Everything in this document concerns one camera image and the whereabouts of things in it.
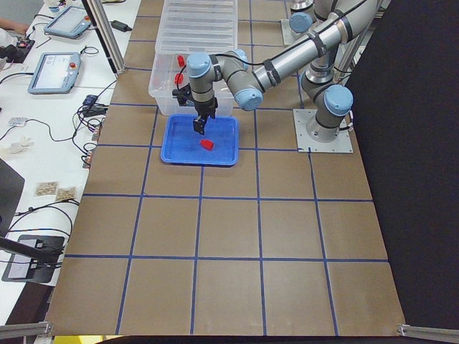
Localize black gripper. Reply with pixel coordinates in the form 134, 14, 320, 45
193, 98, 218, 135

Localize red block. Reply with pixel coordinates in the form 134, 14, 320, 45
174, 73, 184, 85
176, 55, 185, 67
199, 139, 214, 151

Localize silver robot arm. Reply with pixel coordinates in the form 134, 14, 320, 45
186, 1, 379, 134
187, 1, 376, 134

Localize clear plastic storage box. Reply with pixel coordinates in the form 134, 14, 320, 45
148, 53, 234, 116

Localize clear plastic box lid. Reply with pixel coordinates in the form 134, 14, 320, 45
155, 0, 238, 54

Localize blue plastic tray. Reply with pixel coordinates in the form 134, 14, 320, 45
161, 114, 240, 166

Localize red block under lid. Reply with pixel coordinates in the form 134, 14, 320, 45
176, 55, 185, 67

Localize black power adapter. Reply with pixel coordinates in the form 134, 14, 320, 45
110, 20, 132, 32

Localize near teach pendant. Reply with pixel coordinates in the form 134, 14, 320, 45
28, 52, 81, 95

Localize teach pendant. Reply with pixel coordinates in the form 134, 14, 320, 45
44, 6, 91, 39
28, 52, 81, 95

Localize far teach pendant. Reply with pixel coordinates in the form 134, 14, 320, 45
44, 6, 91, 39

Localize black device on desk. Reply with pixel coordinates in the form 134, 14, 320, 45
0, 38, 35, 63

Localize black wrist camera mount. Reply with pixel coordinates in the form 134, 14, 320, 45
172, 84, 194, 107

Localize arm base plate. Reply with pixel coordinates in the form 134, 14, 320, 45
293, 109, 354, 154
280, 19, 305, 47

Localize aluminium frame post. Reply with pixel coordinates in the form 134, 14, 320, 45
82, 0, 126, 75

